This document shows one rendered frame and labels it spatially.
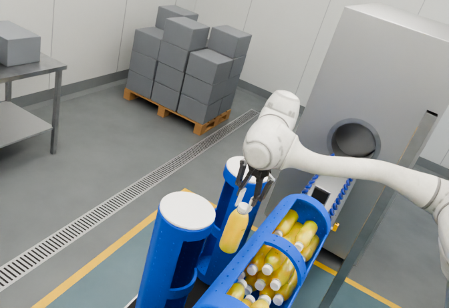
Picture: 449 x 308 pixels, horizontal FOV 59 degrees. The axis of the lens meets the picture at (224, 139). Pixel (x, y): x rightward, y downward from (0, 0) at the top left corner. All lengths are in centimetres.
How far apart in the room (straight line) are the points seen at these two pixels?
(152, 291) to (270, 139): 141
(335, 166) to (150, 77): 416
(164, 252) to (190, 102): 304
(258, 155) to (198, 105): 382
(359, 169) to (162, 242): 114
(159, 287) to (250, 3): 509
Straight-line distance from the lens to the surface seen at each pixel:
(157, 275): 213
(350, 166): 112
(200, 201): 206
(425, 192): 123
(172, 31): 479
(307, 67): 631
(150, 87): 512
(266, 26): 645
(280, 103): 113
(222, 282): 148
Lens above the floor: 226
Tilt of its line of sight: 27 degrees down
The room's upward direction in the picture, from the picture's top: 17 degrees clockwise
